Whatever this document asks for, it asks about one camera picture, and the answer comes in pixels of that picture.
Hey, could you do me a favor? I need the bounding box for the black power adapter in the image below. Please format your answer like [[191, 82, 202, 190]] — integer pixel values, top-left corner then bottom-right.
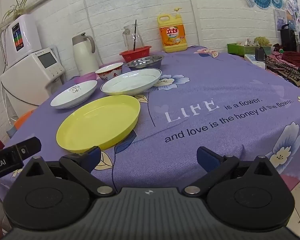
[[255, 47, 265, 62]]

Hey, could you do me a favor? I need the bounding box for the white wall cable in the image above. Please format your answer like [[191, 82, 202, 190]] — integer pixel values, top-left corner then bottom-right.
[[79, 0, 103, 63], [184, 0, 201, 46]]

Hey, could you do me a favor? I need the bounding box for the stainless steel basin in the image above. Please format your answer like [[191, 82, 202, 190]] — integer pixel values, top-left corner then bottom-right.
[[125, 55, 165, 71]]

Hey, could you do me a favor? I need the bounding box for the white plate with floral print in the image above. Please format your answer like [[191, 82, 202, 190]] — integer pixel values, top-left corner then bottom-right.
[[50, 80, 98, 109]]

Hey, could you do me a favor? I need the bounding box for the yellow plastic plate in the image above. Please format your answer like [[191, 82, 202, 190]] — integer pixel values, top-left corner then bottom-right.
[[56, 95, 141, 153]]

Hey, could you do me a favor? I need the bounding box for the white water dispenser with screen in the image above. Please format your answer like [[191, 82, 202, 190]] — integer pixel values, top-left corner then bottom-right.
[[0, 47, 66, 115]]

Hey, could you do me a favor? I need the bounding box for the white plate with blue rim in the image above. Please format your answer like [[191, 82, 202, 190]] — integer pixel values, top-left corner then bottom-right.
[[101, 68, 162, 96]]

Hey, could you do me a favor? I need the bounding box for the white thermos jug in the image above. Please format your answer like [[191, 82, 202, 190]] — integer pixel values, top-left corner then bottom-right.
[[72, 32, 100, 76]]

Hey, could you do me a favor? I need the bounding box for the black appliance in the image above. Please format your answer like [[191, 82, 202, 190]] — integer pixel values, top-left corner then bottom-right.
[[280, 24, 297, 53]]

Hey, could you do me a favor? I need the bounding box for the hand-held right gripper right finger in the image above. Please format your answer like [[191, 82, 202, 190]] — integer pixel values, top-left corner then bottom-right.
[[184, 146, 282, 197]]

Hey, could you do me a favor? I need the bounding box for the dark patterned cloth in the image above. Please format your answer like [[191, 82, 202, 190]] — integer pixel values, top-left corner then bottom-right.
[[265, 55, 300, 88]]

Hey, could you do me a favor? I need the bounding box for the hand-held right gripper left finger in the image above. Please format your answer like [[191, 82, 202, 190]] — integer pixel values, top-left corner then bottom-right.
[[21, 145, 117, 197]]

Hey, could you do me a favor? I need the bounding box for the red plastic bowl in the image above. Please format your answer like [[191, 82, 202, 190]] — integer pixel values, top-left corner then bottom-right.
[[119, 45, 152, 62]]

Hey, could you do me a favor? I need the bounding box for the white power strip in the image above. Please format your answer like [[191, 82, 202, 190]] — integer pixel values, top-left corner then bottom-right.
[[244, 54, 267, 68]]

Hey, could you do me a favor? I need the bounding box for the orange plastic basin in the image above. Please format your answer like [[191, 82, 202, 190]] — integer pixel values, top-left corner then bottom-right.
[[14, 109, 38, 131]]

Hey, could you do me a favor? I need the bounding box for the black stirring stick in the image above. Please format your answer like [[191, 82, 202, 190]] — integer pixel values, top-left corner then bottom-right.
[[133, 19, 138, 51]]

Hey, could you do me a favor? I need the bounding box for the green potted plant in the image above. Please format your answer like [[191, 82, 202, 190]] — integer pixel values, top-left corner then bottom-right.
[[1, 0, 38, 23]]

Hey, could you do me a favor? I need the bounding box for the purple floral tablecloth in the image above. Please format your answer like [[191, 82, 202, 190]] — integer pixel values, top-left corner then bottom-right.
[[0, 45, 300, 205]]

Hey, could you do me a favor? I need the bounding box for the wall poster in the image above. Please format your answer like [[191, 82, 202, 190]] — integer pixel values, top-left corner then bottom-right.
[[274, 8, 288, 30]]

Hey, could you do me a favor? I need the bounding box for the white water purifier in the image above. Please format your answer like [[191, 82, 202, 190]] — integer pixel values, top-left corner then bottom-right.
[[0, 14, 42, 67]]

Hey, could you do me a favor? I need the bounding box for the green box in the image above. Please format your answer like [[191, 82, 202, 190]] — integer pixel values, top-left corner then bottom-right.
[[227, 42, 273, 57]]

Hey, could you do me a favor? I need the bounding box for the yellow detergent bottle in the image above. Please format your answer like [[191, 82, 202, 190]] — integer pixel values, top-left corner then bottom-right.
[[157, 8, 188, 53]]

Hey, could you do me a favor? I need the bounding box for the white bowl with red pattern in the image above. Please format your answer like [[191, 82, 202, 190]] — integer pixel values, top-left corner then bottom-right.
[[95, 62, 124, 81]]

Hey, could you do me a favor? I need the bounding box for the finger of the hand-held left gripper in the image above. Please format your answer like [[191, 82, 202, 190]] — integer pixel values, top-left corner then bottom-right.
[[13, 137, 42, 161]]

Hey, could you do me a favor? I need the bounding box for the clear glass with utensils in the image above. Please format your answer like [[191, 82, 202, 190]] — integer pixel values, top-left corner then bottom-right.
[[122, 24, 145, 50]]

